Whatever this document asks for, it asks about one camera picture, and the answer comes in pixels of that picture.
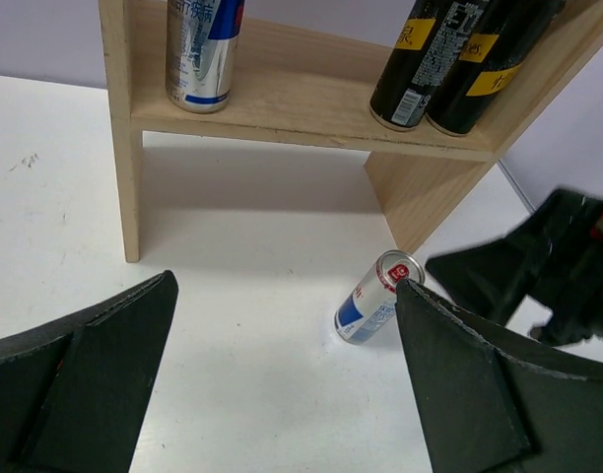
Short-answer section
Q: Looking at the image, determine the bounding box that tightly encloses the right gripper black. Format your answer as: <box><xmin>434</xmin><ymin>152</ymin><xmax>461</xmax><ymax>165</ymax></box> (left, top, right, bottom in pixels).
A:
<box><xmin>425</xmin><ymin>189</ymin><xmax>603</xmax><ymax>347</ymax></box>

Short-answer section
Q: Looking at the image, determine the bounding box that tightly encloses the dark green beverage can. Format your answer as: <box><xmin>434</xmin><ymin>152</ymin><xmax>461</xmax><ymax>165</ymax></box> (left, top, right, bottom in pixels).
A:
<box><xmin>369</xmin><ymin>0</ymin><xmax>489</xmax><ymax>131</ymax></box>

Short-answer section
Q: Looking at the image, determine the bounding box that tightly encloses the blue silver energy drink can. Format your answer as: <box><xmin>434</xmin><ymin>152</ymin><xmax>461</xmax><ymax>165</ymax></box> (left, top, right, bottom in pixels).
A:
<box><xmin>166</xmin><ymin>0</ymin><xmax>245</xmax><ymax>113</ymax></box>

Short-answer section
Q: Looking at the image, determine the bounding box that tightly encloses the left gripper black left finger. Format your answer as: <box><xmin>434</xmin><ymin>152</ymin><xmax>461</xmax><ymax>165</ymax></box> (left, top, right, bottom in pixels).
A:
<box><xmin>0</xmin><ymin>270</ymin><xmax>178</xmax><ymax>472</ymax></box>

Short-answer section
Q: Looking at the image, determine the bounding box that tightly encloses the black yellow beverage can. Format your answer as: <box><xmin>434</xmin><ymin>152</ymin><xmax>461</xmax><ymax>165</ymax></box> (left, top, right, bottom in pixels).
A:
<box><xmin>427</xmin><ymin>1</ymin><xmax>565</xmax><ymax>136</ymax></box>

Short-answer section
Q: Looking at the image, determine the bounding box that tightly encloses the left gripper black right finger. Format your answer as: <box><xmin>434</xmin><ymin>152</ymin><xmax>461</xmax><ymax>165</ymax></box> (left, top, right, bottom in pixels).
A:
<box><xmin>396</xmin><ymin>279</ymin><xmax>603</xmax><ymax>472</ymax></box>

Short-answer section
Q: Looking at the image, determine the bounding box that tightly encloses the silver slim beverage can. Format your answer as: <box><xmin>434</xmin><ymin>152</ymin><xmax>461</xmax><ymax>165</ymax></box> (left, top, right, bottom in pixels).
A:
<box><xmin>334</xmin><ymin>249</ymin><xmax>426</xmax><ymax>345</ymax></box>

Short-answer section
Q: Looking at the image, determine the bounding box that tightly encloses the wooden two-tier shelf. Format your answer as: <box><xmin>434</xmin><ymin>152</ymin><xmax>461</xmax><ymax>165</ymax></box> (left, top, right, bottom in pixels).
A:
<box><xmin>99</xmin><ymin>1</ymin><xmax>603</xmax><ymax>262</ymax></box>

